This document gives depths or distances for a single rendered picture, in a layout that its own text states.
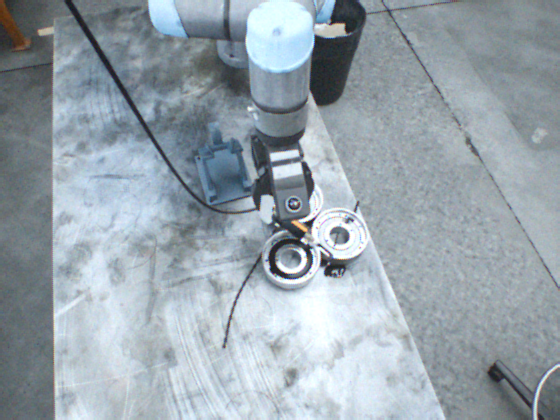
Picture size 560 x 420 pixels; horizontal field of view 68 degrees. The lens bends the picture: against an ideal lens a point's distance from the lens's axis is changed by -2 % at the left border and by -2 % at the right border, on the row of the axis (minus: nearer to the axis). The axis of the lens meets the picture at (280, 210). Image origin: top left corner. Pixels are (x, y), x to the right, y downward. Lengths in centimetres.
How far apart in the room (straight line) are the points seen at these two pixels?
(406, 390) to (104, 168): 73
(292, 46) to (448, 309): 140
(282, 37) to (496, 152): 182
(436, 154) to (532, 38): 112
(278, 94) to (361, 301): 43
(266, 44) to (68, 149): 64
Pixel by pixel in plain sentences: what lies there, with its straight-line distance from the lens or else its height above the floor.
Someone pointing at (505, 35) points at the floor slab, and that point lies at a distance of 289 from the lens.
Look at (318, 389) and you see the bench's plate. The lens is 75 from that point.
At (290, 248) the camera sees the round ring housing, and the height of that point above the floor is 83.
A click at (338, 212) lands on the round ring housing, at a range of 82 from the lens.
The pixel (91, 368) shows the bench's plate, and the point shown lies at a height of 80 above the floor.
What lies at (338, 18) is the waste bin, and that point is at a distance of 213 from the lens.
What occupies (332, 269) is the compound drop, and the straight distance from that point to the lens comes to 80.
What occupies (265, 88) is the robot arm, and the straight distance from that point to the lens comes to 52.
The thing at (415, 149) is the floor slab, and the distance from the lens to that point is 207.
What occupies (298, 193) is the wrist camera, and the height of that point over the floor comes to 105.
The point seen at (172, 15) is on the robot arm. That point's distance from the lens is 61.
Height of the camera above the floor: 154
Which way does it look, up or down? 60 degrees down
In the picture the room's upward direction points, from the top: 3 degrees clockwise
